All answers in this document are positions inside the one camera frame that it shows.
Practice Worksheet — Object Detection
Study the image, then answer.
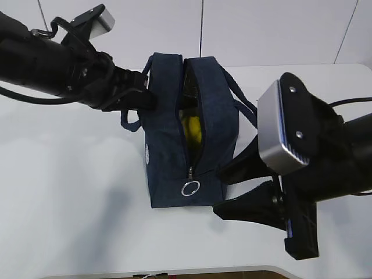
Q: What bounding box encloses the silver zipper pull ring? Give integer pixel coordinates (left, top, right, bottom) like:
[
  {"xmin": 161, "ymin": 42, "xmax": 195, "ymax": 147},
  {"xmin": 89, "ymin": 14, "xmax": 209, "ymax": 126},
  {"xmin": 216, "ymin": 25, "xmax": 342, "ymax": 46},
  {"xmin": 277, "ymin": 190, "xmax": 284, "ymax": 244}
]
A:
[{"xmin": 180, "ymin": 167, "xmax": 201, "ymax": 197}]

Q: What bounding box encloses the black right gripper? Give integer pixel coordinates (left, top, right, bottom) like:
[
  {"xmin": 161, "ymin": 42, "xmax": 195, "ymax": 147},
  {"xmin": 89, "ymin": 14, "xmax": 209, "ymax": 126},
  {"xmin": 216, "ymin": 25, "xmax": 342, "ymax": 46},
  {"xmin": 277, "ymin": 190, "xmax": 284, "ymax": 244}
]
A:
[{"xmin": 212, "ymin": 95, "xmax": 361, "ymax": 260}]

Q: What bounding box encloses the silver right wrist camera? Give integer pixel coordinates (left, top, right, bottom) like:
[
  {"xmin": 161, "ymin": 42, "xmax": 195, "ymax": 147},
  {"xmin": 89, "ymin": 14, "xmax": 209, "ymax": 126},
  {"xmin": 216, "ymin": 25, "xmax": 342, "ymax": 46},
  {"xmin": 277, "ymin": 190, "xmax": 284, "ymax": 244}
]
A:
[{"xmin": 257, "ymin": 72, "xmax": 320, "ymax": 175}]

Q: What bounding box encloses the dark blue lunch bag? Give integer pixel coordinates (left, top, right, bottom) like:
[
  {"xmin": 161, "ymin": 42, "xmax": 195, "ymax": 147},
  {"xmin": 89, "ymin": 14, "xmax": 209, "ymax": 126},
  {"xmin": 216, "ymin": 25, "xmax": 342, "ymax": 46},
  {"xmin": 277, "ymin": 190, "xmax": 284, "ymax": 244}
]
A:
[{"xmin": 121, "ymin": 53, "xmax": 257, "ymax": 209}]

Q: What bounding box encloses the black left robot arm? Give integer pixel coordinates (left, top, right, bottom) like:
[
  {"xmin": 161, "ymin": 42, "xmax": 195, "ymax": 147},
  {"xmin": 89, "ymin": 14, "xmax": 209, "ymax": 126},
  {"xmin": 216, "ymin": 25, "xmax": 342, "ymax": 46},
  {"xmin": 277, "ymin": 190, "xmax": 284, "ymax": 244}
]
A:
[{"xmin": 1, "ymin": 4, "xmax": 156, "ymax": 112}]

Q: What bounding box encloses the yellow lemon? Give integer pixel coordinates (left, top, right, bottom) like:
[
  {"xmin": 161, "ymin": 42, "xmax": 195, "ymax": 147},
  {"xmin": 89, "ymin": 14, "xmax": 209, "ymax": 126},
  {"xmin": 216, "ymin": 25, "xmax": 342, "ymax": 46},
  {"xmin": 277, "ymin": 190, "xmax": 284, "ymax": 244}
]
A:
[{"xmin": 181, "ymin": 116, "xmax": 202, "ymax": 146}]

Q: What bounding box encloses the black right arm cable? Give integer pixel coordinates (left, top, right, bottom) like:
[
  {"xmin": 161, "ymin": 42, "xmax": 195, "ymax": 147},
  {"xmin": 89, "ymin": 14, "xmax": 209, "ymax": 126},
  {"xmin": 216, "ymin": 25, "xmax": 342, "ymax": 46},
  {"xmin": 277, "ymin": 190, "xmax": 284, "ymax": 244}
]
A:
[{"xmin": 328, "ymin": 97, "xmax": 372, "ymax": 108}]

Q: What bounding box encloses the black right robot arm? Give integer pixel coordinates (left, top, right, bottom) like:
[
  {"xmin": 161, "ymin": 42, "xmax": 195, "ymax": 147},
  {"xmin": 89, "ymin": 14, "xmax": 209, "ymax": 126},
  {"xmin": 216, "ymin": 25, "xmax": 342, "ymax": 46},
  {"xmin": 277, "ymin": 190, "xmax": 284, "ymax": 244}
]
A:
[{"xmin": 213, "ymin": 97, "xmax": 371, "ymax": 260}]

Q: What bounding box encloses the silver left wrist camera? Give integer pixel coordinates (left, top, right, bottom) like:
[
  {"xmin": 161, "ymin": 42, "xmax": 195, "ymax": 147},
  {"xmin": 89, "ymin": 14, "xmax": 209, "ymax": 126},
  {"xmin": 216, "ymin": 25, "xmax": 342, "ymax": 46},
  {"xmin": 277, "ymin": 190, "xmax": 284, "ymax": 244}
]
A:
[{"xmin": 71, "ymin": 3, "xmax": 116, "ymax": 41}]

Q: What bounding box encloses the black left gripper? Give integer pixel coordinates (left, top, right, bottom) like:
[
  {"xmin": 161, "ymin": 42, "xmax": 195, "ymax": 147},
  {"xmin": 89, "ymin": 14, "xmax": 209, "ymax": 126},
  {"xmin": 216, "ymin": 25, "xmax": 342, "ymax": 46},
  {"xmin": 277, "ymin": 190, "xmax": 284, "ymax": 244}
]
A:
[{"xmin": 59, "ymin": 49, "xmax": 157, "ymax": 111}]

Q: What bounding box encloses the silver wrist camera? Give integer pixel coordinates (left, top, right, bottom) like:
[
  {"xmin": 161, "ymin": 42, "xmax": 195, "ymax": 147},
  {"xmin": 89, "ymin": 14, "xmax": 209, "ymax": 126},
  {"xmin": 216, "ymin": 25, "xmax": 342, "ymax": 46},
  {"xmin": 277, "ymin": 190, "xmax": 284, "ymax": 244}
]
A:
[
  {"xmin": 257, "ymin": 72, "xmax": 320, "ymax": 175},
  {"xmin": 71, "ymin": 3, "xmax": 116, "ymax": 41}
]

